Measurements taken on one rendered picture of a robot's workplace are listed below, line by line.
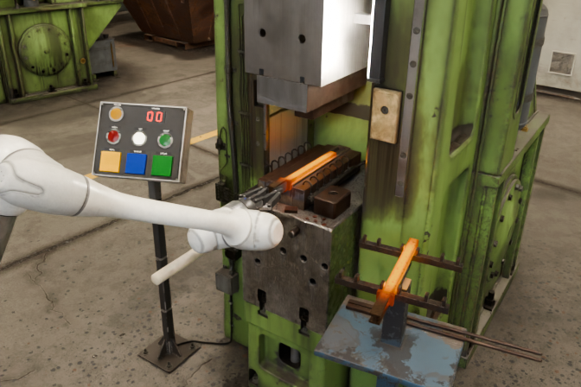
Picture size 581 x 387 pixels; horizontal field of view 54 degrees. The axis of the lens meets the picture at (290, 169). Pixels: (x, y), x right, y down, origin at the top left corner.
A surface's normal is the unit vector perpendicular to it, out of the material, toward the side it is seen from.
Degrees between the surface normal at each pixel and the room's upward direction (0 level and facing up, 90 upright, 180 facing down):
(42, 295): 0
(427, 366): 0
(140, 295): 0
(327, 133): 90
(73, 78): 90
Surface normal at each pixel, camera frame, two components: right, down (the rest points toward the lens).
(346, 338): 0.01, -0.91
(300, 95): -0.56, 0.34
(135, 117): -0.13, -0.11
